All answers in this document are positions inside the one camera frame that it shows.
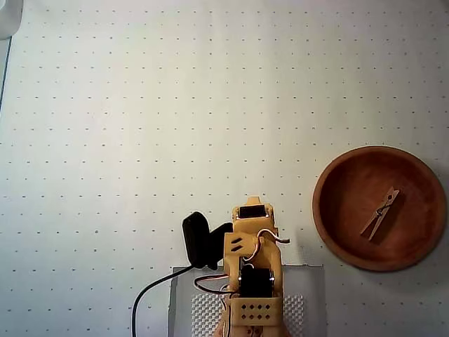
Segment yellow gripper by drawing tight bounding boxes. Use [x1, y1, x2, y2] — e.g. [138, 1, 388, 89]
[223, 194, 280, 264]

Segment wooden clothespin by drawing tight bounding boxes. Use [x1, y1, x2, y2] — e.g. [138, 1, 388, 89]
[360, 187, 401, 242]

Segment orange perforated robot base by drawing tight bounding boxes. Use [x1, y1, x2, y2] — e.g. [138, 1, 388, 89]
[213, 310, 292, 337]

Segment brown wooden bowl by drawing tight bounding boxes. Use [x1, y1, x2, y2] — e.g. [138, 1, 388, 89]
[311, 145, 447, 272]

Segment white textured pad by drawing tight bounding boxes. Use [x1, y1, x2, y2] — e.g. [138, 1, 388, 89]
[191, 293, 304, 337]

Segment white dotted mat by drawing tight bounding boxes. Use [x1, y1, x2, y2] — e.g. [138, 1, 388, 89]
[0, 0, 449, 337]

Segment white plastic object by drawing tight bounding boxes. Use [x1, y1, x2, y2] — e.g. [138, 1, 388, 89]
[0, 0, 25, 40]

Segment white looped servo wire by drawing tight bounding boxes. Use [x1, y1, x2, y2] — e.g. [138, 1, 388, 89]
[245, 228, 291, 263]

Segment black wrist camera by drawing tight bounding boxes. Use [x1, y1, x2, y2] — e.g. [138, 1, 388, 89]
[181, 210, 234, 271]

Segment red servo wire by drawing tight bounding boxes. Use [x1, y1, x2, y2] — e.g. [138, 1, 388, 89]
[194, 273, 233, 296]

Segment grey metal base plate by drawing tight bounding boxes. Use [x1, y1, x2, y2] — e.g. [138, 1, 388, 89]
[168, 265, 326, 337]

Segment black camera cable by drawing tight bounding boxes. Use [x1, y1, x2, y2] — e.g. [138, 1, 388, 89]
[131, 265, 194, 337]

